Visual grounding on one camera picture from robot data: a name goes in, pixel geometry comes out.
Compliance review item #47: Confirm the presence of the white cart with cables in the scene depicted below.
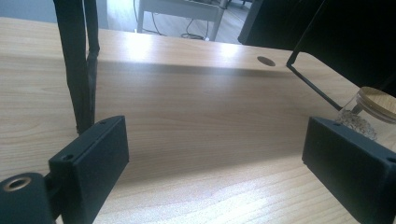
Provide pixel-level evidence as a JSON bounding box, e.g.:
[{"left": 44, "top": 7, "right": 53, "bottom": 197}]
[{"left": 135, "top": 0, "right": 231, "bottom": 42}]

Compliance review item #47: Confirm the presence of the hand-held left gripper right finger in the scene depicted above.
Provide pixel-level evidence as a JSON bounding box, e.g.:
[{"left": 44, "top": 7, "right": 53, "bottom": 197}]
[{"left": 302, "top": 116, "right": 396, "bottom": 224}]

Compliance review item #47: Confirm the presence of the black shelf with hairpin legs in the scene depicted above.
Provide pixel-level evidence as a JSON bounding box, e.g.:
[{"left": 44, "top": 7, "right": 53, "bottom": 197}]
[{"left": 52, "top": 0, "right": 344, "bottom": 135}]

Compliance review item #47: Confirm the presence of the black floor cable bundle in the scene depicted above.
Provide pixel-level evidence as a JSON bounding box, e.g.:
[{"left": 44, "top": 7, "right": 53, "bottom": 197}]
[{"left": 134, "top": 12, "right": 217, "bottom": 41}]

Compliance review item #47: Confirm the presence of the white grain glass jar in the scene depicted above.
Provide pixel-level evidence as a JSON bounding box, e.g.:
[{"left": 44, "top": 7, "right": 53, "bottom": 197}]
[{"left": 335, "top": 86, "right": 396, "bottom": 142}]

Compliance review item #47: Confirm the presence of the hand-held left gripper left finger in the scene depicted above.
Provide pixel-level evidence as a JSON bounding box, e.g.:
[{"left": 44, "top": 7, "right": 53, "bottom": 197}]
[{"left": 48, "top": 115, "right": 130, "bottom": 224}]

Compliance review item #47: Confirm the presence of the black monitor with thin stand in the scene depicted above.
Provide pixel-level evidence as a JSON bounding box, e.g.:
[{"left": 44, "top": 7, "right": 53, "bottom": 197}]
[{"left": 237, "top": 0, "right": 396, "bottom": 98}]

